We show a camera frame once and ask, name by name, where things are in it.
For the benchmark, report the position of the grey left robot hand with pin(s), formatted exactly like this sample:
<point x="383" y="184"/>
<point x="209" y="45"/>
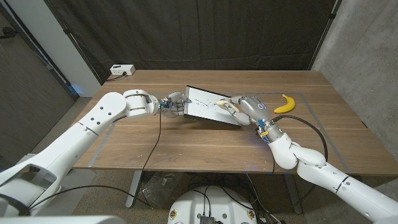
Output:
<point x="174" y="105"/>

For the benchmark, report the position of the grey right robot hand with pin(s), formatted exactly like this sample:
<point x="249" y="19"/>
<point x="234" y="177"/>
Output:
<point x="255" y="110"/>

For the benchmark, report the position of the small whiteboard with black frame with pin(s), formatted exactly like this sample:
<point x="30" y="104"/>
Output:
<point x="202" y="105"/>

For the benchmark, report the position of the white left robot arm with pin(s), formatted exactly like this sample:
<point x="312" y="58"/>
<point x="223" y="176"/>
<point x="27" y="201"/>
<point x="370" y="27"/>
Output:
<point x="77" y="140"/>

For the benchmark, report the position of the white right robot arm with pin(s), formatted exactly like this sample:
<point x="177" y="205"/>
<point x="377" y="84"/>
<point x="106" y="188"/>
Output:
<point x="326" y="177"/>

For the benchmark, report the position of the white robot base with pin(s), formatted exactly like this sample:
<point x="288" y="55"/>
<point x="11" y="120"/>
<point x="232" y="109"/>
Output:
<point x="186" y="205"/>

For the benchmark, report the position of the yellow toy banana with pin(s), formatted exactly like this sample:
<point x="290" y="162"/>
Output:
<point x="286" y="107"/>

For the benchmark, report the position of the white power strip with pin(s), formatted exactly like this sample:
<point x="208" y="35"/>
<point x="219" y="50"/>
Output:
<point x="122" y="69"/>

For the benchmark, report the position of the black backdrop curtain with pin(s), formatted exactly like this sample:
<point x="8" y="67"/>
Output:
<point x="199" y="31"/>

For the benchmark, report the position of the clear plastic bag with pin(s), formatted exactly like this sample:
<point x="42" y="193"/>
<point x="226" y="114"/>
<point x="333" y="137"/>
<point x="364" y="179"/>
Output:
<point x="160" y="188"/>

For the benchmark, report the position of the grey table leg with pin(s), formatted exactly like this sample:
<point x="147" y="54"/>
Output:
<point x="293" y="194"/>

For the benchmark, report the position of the white table leg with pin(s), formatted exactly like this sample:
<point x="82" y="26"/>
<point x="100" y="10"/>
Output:
<point x="133" y="189"/>

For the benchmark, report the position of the black backdrop pole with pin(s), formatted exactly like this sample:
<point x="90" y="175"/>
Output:
<point x="73" y="42"/>
<point x="325" y="34"/>

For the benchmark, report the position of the grey port box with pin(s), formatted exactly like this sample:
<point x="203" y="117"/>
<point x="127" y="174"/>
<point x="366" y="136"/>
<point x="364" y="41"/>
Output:
<point x="207" y="219"/>

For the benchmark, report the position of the white robot chest shell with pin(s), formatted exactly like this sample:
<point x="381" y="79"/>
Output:
<point x="62" y="220"/>

